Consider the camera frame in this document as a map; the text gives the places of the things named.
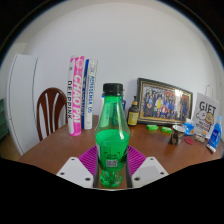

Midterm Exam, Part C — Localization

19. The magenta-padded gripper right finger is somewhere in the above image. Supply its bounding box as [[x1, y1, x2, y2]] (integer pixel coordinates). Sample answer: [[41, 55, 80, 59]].
[[125, 145, 169, 189]]

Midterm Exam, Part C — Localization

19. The amber pump bottle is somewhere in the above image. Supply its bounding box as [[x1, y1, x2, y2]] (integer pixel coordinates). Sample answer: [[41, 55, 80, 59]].
[[127, 96, 140, 127]]

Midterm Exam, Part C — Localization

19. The camouflage print paper cup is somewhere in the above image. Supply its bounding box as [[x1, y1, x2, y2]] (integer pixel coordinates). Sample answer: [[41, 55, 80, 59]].
[[168, 124, 186, 146]]

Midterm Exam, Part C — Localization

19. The white remote control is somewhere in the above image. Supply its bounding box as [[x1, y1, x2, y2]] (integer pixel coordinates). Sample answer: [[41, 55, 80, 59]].
[[206, 143, 216, 154]]

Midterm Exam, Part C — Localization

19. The small patterned box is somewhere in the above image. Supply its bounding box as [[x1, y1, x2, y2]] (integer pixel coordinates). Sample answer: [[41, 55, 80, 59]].
[[194, 132, 206, 144]]

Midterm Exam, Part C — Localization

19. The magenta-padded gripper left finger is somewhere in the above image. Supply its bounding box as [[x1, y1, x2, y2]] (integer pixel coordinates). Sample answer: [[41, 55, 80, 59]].
[[56, 145, 100, 189]]

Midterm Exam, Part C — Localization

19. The dark wooden chair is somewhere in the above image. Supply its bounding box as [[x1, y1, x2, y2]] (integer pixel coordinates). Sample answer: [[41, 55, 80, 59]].
[[35, 87, 69, 142]]

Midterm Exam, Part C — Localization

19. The green plastic drink bottle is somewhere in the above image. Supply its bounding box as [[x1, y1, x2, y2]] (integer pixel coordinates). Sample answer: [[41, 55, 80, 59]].
[[94, 82, 131, 189]]

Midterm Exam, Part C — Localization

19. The blue detergent bottle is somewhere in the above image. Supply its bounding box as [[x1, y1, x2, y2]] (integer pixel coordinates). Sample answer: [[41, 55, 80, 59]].
[[206, 115, 224, 154]]

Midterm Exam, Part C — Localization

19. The pink shuttlecock tube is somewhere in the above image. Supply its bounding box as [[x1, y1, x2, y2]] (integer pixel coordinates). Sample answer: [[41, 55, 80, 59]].
[[67, 55, 86, 137]]

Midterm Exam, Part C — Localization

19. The white door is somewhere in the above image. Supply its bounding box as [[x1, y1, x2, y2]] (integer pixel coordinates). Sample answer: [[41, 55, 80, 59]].
[[5, 53, 39, 156]]

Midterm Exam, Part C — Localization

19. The white printed gift bag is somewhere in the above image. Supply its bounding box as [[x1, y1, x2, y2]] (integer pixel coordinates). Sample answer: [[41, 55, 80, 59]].
[[191, 84, 220, 139]]

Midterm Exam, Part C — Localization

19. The green crate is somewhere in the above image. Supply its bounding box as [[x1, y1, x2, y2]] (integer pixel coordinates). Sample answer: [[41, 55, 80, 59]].
[[0, 98, 9, 139]]

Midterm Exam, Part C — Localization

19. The gold framed group picture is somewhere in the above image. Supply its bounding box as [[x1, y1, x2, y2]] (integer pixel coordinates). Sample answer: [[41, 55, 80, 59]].
[[136, 77, 194, 126]]

